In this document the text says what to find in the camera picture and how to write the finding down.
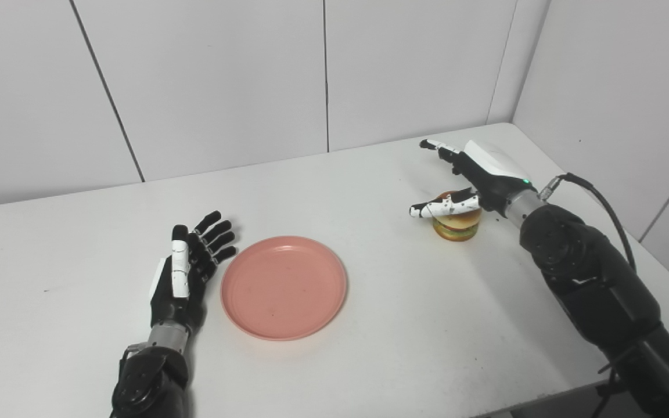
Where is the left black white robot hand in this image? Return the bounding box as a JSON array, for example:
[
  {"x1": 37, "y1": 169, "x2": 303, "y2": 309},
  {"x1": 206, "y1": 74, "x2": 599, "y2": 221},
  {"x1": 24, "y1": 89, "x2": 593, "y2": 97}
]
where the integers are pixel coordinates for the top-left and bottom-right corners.
[{"x1": 149, "y1": 210, "x2": 238, "y2": 334}]

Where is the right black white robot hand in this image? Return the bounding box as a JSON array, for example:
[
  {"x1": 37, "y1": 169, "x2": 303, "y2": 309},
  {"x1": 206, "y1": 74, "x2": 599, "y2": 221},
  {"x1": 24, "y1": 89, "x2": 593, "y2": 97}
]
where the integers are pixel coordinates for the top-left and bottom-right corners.
[{"x1": 409, "y1": 138, "x2": 545, "y2": 219}]

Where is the toy hamburger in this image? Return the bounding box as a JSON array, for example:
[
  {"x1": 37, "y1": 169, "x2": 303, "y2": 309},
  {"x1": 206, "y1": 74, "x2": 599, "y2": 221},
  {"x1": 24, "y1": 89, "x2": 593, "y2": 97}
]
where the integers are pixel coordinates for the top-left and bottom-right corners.
[{"x1": 432, "y1": 192, "x2": 483, "y2": 242}]

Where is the pink round plate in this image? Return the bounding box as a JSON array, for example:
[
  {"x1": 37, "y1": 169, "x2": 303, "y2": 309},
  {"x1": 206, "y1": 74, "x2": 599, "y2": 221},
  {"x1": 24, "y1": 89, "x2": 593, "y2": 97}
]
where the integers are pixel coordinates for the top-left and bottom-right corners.
[{"x1": 221, "y1": 235, "x2": 348, "y2": 341}]

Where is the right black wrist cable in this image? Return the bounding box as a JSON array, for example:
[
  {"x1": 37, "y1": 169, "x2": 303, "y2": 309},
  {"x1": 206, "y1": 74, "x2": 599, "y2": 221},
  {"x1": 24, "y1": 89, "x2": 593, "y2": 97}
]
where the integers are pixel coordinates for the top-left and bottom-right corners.
[{"x1": 539, "y1": 172, "x2": 637, "y2": 273}]

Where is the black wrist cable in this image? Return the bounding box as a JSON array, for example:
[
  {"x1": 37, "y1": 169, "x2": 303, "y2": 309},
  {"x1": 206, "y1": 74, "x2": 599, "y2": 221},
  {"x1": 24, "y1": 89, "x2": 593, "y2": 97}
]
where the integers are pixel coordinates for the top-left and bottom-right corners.
[
  {"x1": 109, "y1": 344, "x2": 148, "y2": 418},
  {"x1": 539, "y1": 172, "x2": 637, "y2": 273}
]

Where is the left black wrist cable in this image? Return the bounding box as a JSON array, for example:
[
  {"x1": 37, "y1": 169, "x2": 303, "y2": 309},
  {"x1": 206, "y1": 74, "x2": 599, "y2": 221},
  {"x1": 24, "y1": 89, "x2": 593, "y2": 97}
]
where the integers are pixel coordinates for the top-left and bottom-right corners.
[{"x1": 109, "y1": 344, "x2": 148, "y2": 418}]

